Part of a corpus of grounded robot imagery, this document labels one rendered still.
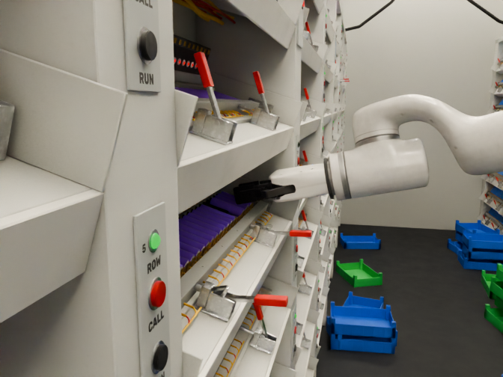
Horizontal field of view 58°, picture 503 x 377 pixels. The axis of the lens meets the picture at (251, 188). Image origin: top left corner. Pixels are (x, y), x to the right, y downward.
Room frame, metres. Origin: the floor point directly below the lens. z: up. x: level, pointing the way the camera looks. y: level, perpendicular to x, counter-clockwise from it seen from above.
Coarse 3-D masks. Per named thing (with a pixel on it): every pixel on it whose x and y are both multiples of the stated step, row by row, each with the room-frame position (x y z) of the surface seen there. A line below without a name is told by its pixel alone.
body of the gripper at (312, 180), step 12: (288, 168) 0.84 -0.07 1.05; (300, 168) 0.80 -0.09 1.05; (312, 168) 0.78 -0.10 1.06; (324, 168) 0.77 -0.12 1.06; (276, 180) 0.77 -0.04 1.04; (288, 180) 0.77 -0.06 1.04; (300, 180) 0.76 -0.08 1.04; (312, 180) 0.76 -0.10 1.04; (324, 180) 0.76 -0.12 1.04; (300, 192) 0.76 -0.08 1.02; (312, 192) 0.76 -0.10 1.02; (324, 192) 0.76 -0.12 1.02
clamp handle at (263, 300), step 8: (224, 296) 0.47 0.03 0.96; (232, 296) 0.47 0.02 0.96; (240, 296) 0.47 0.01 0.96; (248, 296) 0.47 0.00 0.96; (256, 296) 0.46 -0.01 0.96; (264, 296) 0.46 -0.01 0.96; (272, 296) 0.46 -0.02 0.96; (280, 296) 0.46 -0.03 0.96; (256, 304) 0.46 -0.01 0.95; (264, 304) 0.45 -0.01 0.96; (272, 304) 0.45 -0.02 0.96; (280, 304) 0.45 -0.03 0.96
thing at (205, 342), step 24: (216, 192) 0.94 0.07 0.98; (288, 216) 0.90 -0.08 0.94; (240, 264) 0.62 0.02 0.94; (264, 264) 0.64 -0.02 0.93; (240, 288) 0.54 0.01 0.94; (192, 312) 0.46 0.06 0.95; (240, 312) 0.49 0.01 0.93; (192, 336) 0.41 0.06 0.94; (216, 336) 0.43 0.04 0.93; (192, 360) 0.31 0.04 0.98; (216, 360) 0.40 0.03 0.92
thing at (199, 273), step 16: (256, 208) 0.83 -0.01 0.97; (240, 224) 0.71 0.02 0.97; (224, 240) 0.62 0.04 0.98; (240, 240) 0.69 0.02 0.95; (208, 256) 0.55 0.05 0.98; (224, 256) 0.59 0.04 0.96; (240, 256) 0.62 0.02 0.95; (192, 272) 0.50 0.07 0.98; (208, 272) 0.52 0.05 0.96; (192, 288) 0.47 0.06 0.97
